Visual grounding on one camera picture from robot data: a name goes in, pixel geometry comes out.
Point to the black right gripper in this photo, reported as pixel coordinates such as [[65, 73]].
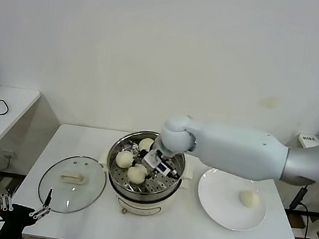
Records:
[[142, 155]]

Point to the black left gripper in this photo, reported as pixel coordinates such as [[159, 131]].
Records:
[[15, 215]]

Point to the white steamed baozi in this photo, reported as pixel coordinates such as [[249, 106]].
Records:
[[136, 174], [124, 159], [249, 198], [145, 144]]

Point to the round glass pot lid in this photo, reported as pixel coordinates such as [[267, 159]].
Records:
[[91, 181]]

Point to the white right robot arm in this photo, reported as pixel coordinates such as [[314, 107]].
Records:
[[232, 153]]

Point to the stainless steel steamer basket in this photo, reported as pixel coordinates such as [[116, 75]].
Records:
[[165, 184]]

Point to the round white plate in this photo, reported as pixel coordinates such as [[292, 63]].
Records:
[[224, 206]]

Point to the small white labelled box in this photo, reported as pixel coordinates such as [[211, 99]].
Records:
[[309, 141]]

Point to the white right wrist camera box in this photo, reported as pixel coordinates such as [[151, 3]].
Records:
[[153, 160]]

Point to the white wall socket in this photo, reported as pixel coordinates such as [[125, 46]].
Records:
[[9, 154]]

